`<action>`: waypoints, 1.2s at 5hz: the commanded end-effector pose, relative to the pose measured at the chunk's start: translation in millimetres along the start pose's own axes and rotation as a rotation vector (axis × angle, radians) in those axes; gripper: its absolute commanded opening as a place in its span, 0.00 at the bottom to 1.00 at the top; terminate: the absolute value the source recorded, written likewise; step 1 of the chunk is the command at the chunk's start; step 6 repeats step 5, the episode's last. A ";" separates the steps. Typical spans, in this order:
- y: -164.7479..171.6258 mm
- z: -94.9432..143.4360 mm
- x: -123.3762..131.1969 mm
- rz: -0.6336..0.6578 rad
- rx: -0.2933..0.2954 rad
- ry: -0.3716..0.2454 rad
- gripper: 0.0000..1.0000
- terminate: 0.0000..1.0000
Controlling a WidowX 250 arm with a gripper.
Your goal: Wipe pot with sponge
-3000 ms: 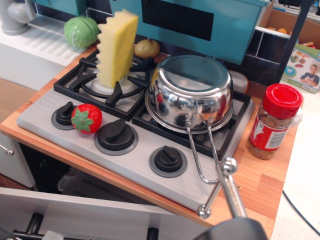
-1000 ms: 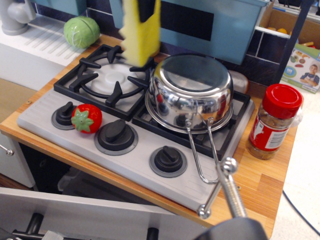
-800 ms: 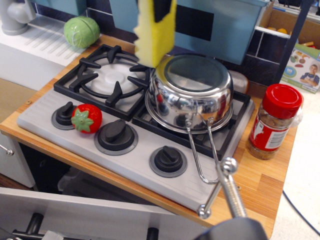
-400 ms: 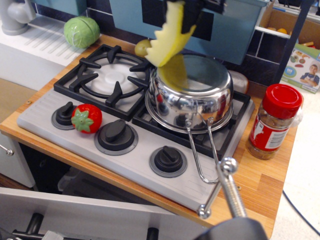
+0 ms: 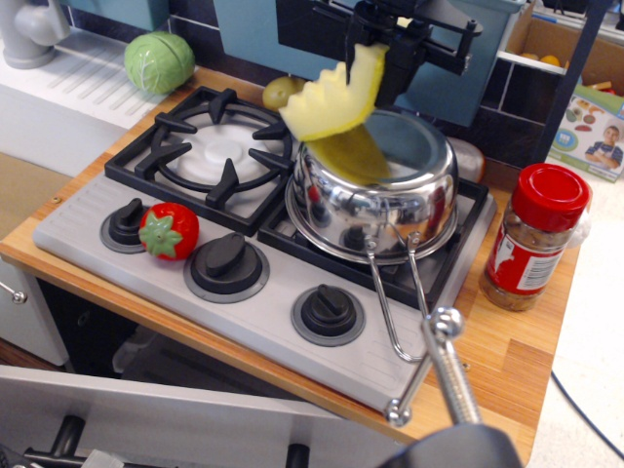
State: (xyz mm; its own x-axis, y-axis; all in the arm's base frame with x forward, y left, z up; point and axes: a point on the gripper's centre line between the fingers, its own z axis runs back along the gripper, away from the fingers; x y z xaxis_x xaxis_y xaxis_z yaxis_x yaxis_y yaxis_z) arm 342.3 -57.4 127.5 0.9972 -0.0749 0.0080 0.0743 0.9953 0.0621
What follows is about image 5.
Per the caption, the dark metal post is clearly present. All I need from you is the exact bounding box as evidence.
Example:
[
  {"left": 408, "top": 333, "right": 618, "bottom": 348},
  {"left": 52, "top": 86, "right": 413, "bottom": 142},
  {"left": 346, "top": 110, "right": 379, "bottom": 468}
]
[{"left": 527, "top": 0, "right": 610, "bottom": 164}]

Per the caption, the black burner grate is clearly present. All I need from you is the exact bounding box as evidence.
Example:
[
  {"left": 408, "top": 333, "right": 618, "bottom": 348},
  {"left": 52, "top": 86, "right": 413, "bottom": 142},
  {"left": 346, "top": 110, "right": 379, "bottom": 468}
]
[
  {"left": 257, "top": 179, "right": 496, "bottom": 308},
  {"left": 105, "top": 87, "right": 298, "bottom": 236}
]

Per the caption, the black stove knob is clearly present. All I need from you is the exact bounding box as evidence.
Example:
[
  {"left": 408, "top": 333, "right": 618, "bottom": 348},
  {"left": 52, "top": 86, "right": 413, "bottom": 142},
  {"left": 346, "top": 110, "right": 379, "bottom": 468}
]
[
  {"left": 99, "top": 198, "right": 149, "bottom": 254},
  {"left": 291, "top": 284, "right": 366, "bottom": 347},
  {"left": 183, "top": 232, "right": 270, "bottom": 304}
]

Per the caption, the grey oven door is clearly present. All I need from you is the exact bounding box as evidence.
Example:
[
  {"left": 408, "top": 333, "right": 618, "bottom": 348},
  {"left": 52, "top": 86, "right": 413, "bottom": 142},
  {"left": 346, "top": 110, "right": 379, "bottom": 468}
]
[{"left": 1, "top": 366, "right": 402, "bottom": 467}]

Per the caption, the left black stove knob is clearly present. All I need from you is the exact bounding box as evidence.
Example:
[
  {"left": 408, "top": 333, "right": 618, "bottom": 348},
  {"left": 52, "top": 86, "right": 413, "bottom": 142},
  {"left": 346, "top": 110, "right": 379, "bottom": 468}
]
[{"left": 99, "top": 198, "right": 149, "bottom": 254}]

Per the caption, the red toy strawberry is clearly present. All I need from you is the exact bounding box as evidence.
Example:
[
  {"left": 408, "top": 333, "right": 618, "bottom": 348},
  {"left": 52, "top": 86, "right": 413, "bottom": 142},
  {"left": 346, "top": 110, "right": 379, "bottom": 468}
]
[{"left": 138, "top": 202, "right": 200, "bottom": 261}]

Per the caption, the left black burner grate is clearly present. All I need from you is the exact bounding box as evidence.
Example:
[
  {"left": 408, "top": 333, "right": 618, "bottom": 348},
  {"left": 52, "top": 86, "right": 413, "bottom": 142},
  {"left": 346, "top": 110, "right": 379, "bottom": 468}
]
[{"left": 105, "top": 87, "right": 298, "bottom": 236}]

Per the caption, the right black burner grate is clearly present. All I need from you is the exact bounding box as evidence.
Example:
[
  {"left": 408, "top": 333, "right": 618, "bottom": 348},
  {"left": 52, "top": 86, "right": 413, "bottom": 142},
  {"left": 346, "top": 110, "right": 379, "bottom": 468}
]
[{"left": 257, "top": 179, "right": 496, "bottom": 308}]

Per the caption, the green toy cabbage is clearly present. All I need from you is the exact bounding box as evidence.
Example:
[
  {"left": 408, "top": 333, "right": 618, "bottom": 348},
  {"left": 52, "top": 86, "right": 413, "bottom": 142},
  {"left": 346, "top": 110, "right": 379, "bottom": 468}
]
[{"left": 124, "top": 31, "right": 195, "bottom": 95}]

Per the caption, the orange white toy behind pot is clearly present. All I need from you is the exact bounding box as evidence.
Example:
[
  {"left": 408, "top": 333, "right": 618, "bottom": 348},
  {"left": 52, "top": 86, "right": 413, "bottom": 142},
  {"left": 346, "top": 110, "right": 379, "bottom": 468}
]
[{"left": 448, "top": 136, "right": 486, "bottom": 183}]

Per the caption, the teal toy microwave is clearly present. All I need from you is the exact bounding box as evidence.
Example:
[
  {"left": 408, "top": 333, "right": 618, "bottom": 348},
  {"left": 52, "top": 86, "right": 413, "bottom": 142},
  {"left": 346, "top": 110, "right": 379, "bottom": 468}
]
[{"left": 214, "top": 1, "right": 524, "bottom": 127}]

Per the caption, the cardboard box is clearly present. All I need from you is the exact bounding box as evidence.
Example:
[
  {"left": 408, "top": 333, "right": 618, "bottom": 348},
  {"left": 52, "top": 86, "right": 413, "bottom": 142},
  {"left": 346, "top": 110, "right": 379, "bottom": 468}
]
[{"left": 504, "top": 1, "right": 623, "bottom": 96}]

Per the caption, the middle black stove knob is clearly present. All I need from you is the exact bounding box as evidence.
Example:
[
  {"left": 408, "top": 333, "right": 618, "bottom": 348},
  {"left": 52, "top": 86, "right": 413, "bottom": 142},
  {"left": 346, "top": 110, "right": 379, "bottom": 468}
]
[{"left": 183, "top": 232, "right": 270, "bottom": 304}]

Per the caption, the toy potato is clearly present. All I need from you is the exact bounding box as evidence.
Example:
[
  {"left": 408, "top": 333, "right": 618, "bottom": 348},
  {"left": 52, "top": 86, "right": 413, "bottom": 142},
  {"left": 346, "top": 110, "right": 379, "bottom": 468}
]
[{"left": 262, "top": 76, "right": 306, "bottom": 111}]

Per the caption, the yellow zigzag sponge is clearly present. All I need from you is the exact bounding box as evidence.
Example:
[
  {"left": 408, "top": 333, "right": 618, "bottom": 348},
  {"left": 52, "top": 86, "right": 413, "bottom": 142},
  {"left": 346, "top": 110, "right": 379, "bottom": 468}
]
[{"left": 279, "top": 43, "right": 389, "bottom": 142}]

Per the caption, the grey toy faucet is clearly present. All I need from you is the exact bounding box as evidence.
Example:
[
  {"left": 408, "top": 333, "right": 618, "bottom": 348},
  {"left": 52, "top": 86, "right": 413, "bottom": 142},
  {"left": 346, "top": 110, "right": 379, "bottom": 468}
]
[{"left": 1, "top": 0, "right": 70, "bottom": 69}]

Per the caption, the shiny steel pot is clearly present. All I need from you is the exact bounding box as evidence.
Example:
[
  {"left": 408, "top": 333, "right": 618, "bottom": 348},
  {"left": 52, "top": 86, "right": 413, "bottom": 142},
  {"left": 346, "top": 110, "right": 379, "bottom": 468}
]
[{"left": 286, "top": 110, "right": 459, "bottom": 364}]

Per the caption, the black cable on floor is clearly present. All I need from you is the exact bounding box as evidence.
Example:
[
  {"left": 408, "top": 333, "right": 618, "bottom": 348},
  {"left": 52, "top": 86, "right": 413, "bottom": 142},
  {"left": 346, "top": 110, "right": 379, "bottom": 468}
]
[{"left": 550, "top": 370, "right": 624, "bottom": 459}]

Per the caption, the grey toy stove top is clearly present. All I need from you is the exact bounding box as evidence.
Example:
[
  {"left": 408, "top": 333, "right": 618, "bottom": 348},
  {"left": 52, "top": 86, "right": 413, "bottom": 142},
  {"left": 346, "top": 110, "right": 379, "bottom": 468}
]
[{"left": 31, "top": 171, "right": 498, "bottom": 413}]

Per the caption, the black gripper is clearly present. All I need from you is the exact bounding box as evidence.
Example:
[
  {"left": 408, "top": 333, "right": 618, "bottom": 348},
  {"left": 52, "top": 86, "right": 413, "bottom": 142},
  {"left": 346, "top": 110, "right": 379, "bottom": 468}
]
[{"left": 313, "top": 1, "right": 483, "bottom": 107}]

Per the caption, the right black stove knob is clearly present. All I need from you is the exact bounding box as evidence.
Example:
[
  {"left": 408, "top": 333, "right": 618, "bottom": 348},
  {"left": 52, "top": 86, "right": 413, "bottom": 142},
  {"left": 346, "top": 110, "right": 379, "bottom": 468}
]
[{"left": 291, "top": 284, "right": 366, "bottom": 347}]

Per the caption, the dark round camera mount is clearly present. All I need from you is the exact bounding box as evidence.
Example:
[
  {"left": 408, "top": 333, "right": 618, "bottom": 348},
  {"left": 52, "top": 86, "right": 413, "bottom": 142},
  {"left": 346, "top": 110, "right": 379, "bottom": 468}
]
[{"left": 381, "top": 424, "right": 523, "bottom": 467}]

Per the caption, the red lid spice jar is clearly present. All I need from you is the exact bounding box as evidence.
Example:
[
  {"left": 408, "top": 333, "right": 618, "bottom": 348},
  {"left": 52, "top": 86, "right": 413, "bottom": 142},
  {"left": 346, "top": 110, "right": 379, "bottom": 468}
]
[{"left": 480, "top": 163, "right": 591, "bottom": 311}]

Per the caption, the toy food box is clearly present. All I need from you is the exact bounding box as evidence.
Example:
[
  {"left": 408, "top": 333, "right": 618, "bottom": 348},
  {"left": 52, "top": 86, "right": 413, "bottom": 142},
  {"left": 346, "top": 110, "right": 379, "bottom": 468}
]
[{"left": 549, "top": 85, "right": 623, "bottom": 182}]

